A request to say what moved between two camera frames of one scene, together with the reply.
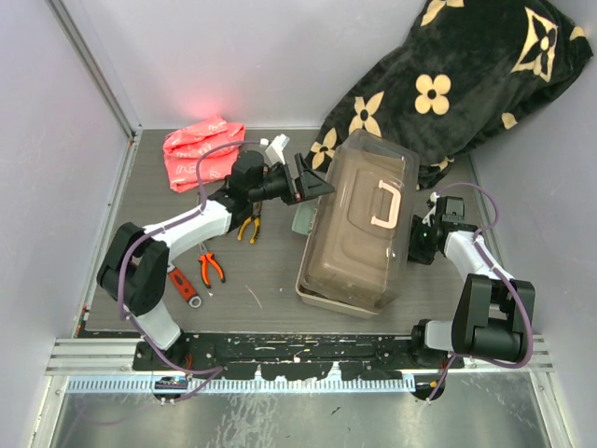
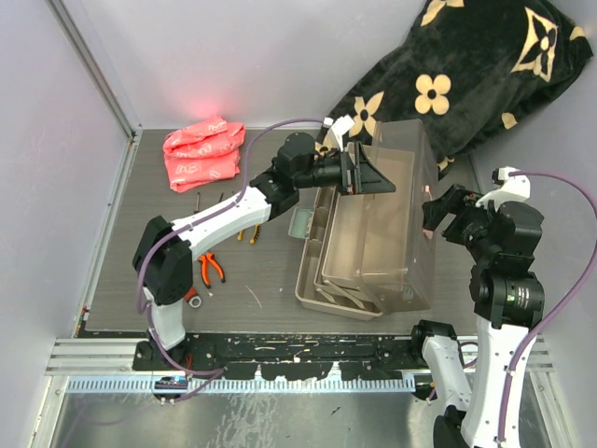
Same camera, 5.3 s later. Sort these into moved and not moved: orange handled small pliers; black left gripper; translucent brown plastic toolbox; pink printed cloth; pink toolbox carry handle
Moved: translucent brown plastic toolbox; black left gripper; pink toolbox carry handle
Not moved: pink printed cloth; orange handled small pliers
